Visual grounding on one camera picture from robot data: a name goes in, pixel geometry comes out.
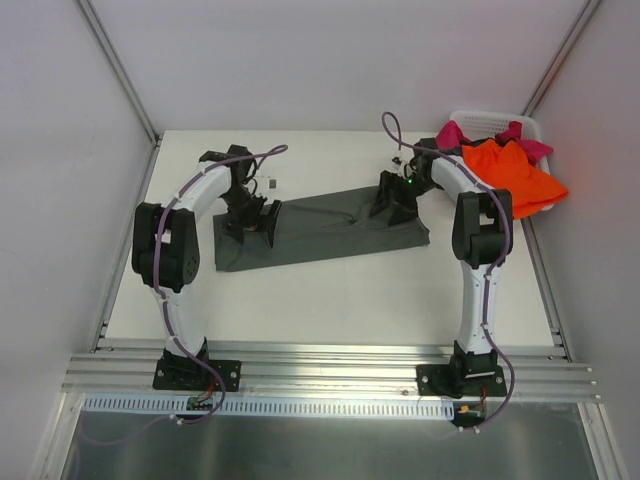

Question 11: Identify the left small circuit board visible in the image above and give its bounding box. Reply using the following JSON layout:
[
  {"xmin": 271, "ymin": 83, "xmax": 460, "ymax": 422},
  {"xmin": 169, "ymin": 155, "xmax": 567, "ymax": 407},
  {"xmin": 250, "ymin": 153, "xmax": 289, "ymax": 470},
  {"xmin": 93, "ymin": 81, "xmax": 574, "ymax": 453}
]
[{"xmin": 186, "ymin": 396, "xmax": 214, "ymax": 411}]

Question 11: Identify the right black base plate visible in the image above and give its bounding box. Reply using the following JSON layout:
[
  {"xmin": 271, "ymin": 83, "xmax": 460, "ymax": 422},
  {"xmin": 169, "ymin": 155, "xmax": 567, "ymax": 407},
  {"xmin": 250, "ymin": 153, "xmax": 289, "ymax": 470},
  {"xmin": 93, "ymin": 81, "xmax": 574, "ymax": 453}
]
[{"xmin": 415, "ymin": 364, "xmax": 507, "ymax": 399}]

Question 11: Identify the white plastic laundry basket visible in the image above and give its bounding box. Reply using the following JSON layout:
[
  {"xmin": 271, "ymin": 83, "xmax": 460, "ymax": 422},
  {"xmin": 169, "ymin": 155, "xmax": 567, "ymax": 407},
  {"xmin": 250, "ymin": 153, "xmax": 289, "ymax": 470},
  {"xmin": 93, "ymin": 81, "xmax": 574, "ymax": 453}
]
[{"xmin": 436, "ymin": 120, "xmax": 567, "ymax": 219}]

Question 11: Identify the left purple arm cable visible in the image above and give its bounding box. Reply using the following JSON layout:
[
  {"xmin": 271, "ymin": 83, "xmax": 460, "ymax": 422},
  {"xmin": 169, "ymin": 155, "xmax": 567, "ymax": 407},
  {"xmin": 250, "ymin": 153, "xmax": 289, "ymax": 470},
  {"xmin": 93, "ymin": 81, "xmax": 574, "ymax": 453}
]
[{"xmin": 152, "ymin": 144, "xmax": 289, "ymax": 427}]

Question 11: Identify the white slotted cable duct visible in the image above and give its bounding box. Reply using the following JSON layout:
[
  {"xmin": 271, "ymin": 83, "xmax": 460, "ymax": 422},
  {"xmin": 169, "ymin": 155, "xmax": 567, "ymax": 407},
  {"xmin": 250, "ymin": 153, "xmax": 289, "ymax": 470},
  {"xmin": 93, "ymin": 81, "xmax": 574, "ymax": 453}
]
[{"xmin": 83, "ymin": 394, "xmax": 454, "ymax": 421}]

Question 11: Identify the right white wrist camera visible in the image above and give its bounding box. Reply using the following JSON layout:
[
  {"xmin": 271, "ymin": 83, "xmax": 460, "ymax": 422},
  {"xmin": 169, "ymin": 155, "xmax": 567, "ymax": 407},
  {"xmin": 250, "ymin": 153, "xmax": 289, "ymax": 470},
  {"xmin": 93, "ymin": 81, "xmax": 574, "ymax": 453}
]
[{"xmin": 391, "ymin": 150, "xmax": 406, "ymax": 176}]

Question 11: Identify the aluminium mounting rail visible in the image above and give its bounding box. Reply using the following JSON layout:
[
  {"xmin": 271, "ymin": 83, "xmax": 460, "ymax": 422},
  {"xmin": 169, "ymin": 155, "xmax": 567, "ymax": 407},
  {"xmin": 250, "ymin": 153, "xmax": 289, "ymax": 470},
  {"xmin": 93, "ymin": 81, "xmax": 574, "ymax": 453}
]
[{"xmin": 62, "ymin": 338, "xmax": 604, "ymax": 403}]

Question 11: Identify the orange t-shirt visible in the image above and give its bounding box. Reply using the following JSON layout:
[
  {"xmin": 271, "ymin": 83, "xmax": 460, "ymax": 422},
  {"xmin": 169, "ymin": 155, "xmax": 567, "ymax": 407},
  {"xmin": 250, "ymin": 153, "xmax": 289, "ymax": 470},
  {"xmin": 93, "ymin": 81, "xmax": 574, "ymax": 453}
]
[{"xmin": 461, "ymin": 139, "xmax": 569, "ymax": 219}]

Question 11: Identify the dark grey t-shirt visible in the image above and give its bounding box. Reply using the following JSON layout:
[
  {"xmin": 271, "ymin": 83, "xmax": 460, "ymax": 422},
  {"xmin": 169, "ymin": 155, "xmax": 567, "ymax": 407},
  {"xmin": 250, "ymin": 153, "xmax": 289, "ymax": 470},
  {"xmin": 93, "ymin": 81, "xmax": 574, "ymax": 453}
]
[{"xmin": 213, "ymin": 186, "xmax": 430, "ymax": 273}]

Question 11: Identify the magenta t-shirt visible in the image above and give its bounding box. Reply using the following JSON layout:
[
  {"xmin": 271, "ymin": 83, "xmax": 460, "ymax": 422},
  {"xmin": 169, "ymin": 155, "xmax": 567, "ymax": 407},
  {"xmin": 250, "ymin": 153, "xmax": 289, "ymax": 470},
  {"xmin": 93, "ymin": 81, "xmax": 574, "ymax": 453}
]
[{"xmin": 435, "ymin": 120, "xmax": 554, "ymax": 165}]

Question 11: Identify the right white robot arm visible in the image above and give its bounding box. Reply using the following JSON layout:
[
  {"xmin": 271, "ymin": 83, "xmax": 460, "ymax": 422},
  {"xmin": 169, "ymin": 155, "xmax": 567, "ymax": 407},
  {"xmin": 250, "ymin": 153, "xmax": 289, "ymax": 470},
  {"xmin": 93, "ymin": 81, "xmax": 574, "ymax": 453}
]
[{"xmin": 370, "ymin": 139, "xmax": 513, "ymax": 399}]

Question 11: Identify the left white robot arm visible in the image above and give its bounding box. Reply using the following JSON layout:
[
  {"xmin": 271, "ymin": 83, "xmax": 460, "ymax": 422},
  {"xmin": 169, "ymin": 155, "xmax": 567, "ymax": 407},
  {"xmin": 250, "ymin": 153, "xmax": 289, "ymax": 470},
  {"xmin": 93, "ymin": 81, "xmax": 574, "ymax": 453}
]
[{"xmin": 131, "ymin": 144, "xmax": 288, "ymax": 388}]

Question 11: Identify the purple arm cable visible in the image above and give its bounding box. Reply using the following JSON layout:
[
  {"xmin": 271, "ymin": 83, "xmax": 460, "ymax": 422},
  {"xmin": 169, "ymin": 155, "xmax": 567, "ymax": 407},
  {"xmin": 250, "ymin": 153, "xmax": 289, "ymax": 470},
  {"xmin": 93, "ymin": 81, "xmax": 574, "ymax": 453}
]
[
  {"xmin": 381, "ymin": 111, "xmax": 517, "ymax": 434},
  {"xmin": 152, "ymin": 144, "xmax": 289, "ymax": 427}
]

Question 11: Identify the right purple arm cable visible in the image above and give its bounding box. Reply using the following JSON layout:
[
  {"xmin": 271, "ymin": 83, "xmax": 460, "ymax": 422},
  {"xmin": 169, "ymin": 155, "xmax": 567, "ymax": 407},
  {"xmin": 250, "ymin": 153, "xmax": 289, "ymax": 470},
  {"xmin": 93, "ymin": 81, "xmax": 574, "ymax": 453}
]
[{"xmin": 381, "ymin": 111, "xmax": 517, "ymax": 434}]

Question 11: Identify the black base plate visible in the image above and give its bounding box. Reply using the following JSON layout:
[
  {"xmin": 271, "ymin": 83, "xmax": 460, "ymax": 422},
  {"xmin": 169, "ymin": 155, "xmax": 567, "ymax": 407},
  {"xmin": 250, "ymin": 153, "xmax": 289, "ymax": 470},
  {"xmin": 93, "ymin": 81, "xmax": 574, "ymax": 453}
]
[
  {"xmin": 152, "ymin": 357, "xmax": 242, "ymax": 392},
  {"xmin": 415, "ymin": 364, "xmax": 507, "ymax": 399}
]

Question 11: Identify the right small circuit board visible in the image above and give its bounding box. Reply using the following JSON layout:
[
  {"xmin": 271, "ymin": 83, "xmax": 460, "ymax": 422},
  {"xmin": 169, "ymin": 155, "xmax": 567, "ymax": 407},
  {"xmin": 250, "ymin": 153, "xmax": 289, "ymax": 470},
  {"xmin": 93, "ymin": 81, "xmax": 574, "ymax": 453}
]
[{"xmin": 457, "ymin": 403, "xmax": 486, "ymax": 418}]

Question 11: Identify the small circuit board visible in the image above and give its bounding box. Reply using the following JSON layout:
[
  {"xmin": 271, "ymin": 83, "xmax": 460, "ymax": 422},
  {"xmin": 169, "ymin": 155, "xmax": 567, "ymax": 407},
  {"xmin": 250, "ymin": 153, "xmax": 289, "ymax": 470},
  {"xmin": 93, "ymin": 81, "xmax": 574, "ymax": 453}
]
[
  {"xmin": 186, "ymin": 396, "xmax": 214, "ymax": 411},
  {"xmin": 457, "ymin": 403, "xmax": 486, "ymax": 418}
]

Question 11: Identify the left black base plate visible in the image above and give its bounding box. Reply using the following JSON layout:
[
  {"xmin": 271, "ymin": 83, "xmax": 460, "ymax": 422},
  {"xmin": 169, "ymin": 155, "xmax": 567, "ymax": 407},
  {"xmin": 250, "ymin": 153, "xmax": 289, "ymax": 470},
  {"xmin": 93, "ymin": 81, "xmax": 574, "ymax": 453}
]
[{"xmin": 152, "ymin": 357, "xmax": 242, "ymax": 392}]

